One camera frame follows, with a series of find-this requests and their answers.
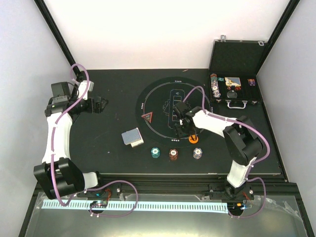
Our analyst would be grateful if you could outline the red poker chip stack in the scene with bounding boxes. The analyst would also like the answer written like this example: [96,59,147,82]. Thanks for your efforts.
[169,149,178,161]

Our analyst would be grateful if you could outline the triangular red dealer button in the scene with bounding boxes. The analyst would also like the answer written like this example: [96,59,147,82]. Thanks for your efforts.
[141,112,153,123]

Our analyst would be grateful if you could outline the green poker chip stack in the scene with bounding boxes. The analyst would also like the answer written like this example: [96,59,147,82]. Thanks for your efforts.
[151,147,160,158]

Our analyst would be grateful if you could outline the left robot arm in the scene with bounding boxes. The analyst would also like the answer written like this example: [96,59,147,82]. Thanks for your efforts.
[34,96,108,199]

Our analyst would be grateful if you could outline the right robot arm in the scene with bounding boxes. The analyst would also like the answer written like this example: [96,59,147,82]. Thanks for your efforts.
[173,102,270,199]

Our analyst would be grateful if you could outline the orange round blind button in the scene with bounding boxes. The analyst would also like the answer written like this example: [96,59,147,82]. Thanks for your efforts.
[189,135,198,144]

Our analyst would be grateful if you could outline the purple poker chip stack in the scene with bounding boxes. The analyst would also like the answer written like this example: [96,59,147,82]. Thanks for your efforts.
[193,148,202,159]

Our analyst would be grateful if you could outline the round black poker mat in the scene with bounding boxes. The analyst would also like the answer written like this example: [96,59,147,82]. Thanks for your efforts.
[135,77,214,148]

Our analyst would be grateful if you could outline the chip row in case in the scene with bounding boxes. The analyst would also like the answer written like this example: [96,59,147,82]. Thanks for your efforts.
[210,74,221,98]

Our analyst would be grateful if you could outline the black round button in case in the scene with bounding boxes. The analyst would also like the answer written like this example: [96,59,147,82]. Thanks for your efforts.
[227,90,237,99]

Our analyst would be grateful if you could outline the red dice in case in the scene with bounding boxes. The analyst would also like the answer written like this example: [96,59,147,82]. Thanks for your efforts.
[227,86,241,91]

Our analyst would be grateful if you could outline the card deck in case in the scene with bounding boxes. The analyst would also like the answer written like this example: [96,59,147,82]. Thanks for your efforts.
[224,77,241,87]

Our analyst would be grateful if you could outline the black poker set case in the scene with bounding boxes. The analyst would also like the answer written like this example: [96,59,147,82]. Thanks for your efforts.
[208,36,268,109]

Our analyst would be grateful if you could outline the purple chips in case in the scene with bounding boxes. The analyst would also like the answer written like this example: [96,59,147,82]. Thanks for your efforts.
[247,79,256,86]

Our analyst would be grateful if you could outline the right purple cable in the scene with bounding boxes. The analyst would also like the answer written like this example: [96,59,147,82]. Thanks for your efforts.
[182,85,270,220]

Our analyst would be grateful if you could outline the purple cable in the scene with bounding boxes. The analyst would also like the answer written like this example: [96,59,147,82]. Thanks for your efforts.
[182,85,270,220]
[51,63,138,218]

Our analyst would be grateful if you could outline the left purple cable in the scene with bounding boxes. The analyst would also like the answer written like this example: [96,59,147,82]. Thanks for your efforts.
[51,63,138,218]

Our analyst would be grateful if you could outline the white slotted cable duct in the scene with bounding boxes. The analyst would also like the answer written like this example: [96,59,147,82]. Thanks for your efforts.
[41,199,228,214]

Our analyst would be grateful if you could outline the black aluminium front rail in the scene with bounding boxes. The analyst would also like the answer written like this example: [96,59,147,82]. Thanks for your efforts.
[98,172,234,196]

